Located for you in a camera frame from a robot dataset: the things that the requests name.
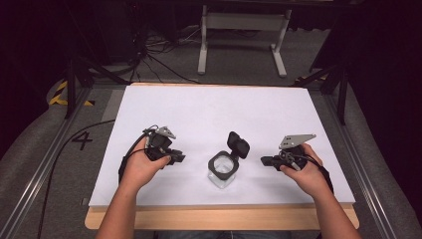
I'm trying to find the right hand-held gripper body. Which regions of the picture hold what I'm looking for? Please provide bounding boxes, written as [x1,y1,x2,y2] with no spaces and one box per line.
[278,133,317,172]

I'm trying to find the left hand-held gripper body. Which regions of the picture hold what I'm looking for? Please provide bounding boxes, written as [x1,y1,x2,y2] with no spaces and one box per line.
[142,124,177,163]

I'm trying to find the clear jar with black lid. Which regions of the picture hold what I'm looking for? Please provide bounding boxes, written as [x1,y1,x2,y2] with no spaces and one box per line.
[207,130,251,190]

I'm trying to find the person's left hand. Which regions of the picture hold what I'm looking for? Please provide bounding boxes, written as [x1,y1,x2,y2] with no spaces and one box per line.
[121,136,172,191]

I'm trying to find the person's right hand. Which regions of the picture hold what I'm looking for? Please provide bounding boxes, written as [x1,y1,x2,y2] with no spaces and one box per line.
[279,142,328,199]

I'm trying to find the white table mat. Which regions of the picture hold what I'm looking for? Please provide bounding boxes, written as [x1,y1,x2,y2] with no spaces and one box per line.
[88,85,356,208]

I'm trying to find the wooden table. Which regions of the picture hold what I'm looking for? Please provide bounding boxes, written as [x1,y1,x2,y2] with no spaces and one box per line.
[84,82,360,231]

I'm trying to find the black metal stand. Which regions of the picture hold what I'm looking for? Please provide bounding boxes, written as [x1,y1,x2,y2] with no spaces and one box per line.
[64,54,131,120]
[291,62,350,126]

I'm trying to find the yellow black hazard tape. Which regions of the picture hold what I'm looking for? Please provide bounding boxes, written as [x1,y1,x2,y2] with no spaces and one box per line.
[48,80,97,108]

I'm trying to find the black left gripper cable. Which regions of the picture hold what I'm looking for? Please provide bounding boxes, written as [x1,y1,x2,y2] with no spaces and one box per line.
[117,126,159,184]

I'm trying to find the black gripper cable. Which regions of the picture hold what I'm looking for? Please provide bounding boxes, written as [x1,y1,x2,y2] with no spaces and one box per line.
[280,149,335,195]
[117,126,159,184]

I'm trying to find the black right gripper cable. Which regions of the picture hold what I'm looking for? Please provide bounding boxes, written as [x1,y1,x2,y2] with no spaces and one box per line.
[280,149,335,195]

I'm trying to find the aluminium floor rail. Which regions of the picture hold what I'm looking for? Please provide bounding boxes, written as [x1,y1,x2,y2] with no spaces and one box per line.
[0,85,94,239]
[321,93,401,239]

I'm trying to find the bundle of black floor cables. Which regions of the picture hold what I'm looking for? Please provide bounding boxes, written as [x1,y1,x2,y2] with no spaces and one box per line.
[128,25,201,85]

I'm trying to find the black floor cable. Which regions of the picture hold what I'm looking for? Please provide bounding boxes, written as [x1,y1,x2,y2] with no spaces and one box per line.
[36,119,116,239]

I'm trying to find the white metal desk frame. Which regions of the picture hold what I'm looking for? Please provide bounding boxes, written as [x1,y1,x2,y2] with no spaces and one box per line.
[197,4,294,79]

